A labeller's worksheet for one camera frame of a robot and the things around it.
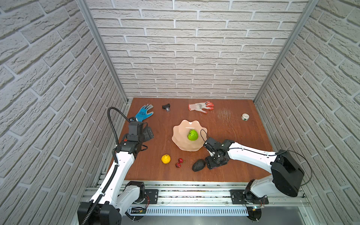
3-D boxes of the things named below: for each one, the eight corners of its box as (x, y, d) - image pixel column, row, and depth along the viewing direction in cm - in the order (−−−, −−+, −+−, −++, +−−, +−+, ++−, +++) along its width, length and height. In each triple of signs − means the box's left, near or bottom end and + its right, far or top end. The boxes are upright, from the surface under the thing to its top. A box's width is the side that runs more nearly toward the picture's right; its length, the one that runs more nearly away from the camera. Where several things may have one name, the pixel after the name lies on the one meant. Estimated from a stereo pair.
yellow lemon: (162, 163, 87) (161, 160, 83) (162, 157, 90) (161, 153, 86) (170, 163, 87) (169, 160, 83) (170, 157, 90) (170, 154, 86)
